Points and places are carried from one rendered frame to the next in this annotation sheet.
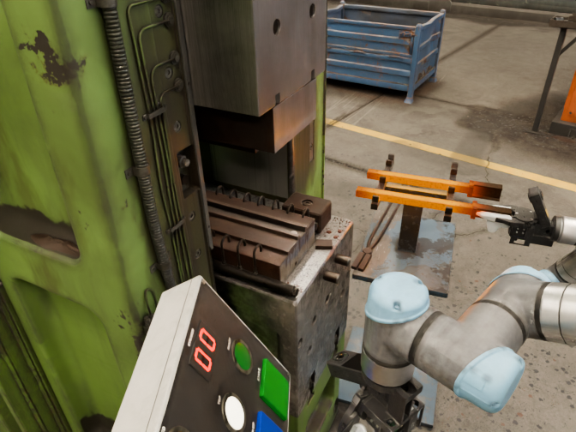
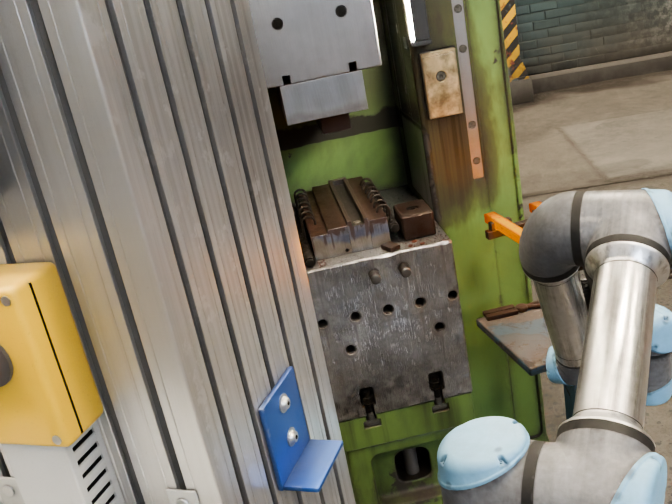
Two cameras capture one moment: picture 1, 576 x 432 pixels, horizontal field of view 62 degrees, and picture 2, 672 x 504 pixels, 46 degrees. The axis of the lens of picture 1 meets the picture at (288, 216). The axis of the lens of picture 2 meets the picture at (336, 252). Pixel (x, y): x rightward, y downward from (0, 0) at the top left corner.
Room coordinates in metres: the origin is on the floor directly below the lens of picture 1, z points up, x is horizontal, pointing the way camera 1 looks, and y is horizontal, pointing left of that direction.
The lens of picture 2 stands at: (-0.07, -1.62, 1.64)
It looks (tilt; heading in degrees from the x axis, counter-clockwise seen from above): 21 degrees down; 59
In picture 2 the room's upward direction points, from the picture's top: 11 degrees counter-clockwise
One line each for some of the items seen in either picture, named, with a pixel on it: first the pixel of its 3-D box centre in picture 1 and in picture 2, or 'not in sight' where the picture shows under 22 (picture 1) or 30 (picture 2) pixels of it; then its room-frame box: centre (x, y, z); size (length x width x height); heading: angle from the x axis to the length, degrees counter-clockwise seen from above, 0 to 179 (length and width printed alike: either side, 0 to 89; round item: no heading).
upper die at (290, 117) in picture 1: (213, 99); (315, 85); (1.04, 0.16, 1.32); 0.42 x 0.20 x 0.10; 62
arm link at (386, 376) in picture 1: (389, 356); not in sight; (0.44, -0.14, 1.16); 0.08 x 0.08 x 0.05
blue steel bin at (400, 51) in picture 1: (373, 48); not in sight; (5.06, -0.93, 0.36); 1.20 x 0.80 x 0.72; 57
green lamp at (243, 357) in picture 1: (242, 356); not in sight; (0.51, 0.08, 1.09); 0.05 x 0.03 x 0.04; 152
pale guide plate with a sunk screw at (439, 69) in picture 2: not in sight; (441, 83); (1.28, -0.06, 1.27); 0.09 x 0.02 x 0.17; 152
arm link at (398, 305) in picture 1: (396, 319); not in sight; (0.44, -0.14, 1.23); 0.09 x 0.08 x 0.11; 44
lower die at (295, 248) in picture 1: (227, 229); (340, 213); (1.04, 0.16, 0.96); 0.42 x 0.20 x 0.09; 62
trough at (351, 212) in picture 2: (231, 213); (346, 199); (1.06, 0.15, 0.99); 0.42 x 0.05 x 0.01; 62
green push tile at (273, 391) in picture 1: (273, 389); not in sight; (0.50, 0.03, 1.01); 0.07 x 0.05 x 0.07; 177
